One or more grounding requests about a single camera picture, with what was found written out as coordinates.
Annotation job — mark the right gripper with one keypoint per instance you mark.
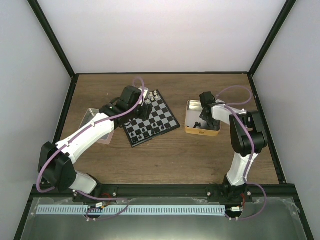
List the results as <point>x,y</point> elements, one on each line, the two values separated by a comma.
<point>215,123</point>

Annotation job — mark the black and white chessboard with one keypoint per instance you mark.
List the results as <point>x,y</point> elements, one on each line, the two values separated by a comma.
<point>161,121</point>

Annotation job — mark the blue slotted cable duct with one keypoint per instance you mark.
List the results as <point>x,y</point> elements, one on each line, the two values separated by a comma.
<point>134,210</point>

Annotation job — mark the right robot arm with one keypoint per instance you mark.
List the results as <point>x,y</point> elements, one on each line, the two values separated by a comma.
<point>247,135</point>

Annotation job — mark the black aluminium frame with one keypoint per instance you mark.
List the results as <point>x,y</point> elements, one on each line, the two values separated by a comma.
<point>282,189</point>

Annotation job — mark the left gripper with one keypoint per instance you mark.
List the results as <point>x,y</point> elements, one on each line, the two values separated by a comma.
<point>145,115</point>

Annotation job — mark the gold metal tin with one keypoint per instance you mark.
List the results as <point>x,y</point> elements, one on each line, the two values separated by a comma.
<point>193,111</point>

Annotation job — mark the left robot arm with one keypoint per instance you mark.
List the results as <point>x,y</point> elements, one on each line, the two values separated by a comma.
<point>56,162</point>

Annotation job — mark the white chess pieces group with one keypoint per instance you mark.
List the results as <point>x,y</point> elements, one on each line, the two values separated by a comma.
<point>152,97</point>

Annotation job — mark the black chess pieces in tin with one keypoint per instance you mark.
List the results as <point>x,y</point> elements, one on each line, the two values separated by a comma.
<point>197,125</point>

